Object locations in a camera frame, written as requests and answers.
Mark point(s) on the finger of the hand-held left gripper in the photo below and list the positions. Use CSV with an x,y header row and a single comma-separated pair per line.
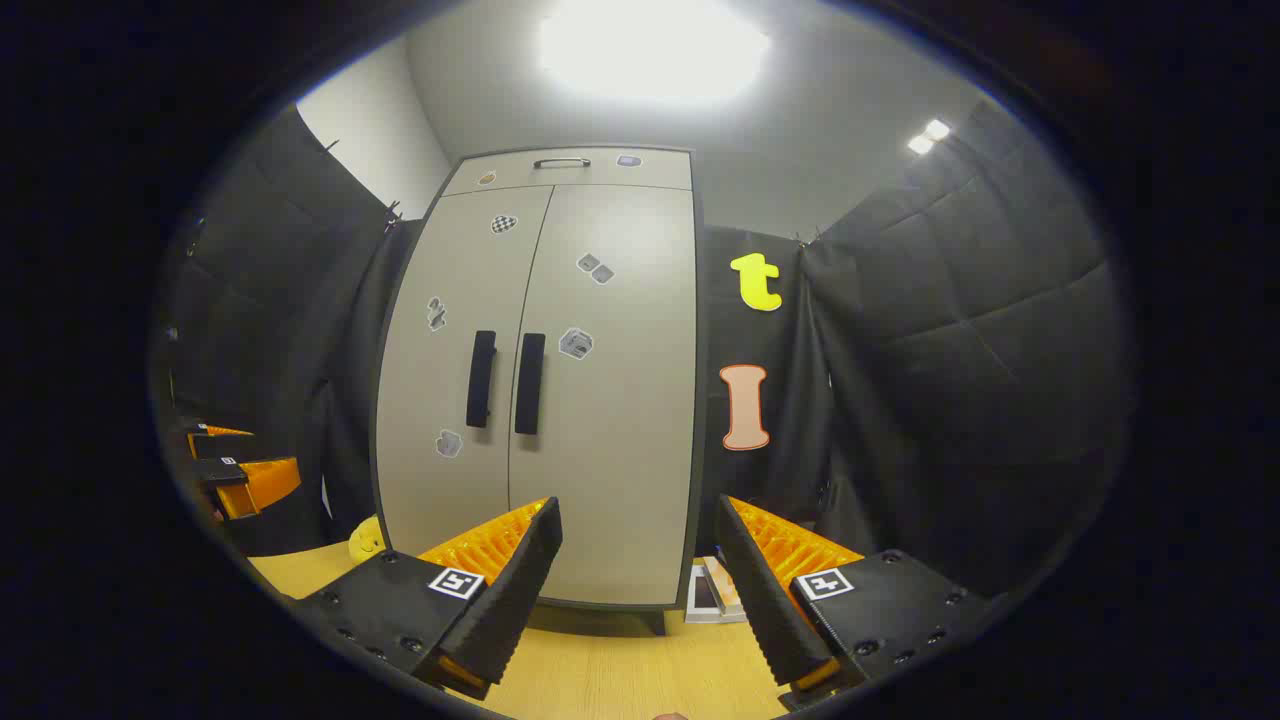
x,y
255,485
215,440

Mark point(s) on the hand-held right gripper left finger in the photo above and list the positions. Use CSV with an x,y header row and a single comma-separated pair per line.
x,y
520,580

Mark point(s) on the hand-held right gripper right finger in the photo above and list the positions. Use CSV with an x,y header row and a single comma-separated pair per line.
x,y
760,590

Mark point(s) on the grey double-door shoe cabinet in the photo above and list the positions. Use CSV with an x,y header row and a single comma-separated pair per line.
x,y
654,620

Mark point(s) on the cabinet door with cube sticker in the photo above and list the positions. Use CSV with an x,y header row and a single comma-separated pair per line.
x,y
620,450

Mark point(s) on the cabinet door with checkered sticker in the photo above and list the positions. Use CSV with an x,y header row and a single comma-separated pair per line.
x,y
440,380

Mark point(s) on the grey cabinet drawer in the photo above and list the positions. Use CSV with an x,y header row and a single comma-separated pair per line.
x,y
600,172

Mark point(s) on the blue cover book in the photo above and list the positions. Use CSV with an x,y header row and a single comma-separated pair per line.
x,y
725,590

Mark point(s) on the white book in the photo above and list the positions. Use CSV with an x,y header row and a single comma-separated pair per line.
x,y
700,598

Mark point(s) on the yellow pineapple plush toy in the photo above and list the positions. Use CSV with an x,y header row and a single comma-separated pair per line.
x,y
366,540

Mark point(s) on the black backdrop cloth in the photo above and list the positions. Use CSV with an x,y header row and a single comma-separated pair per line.
x,y
950,400

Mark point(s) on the small ceiling light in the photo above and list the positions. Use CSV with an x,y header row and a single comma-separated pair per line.
x,y
928,137

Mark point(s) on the large ceiling light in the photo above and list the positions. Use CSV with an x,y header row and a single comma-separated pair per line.
x,y
650,45

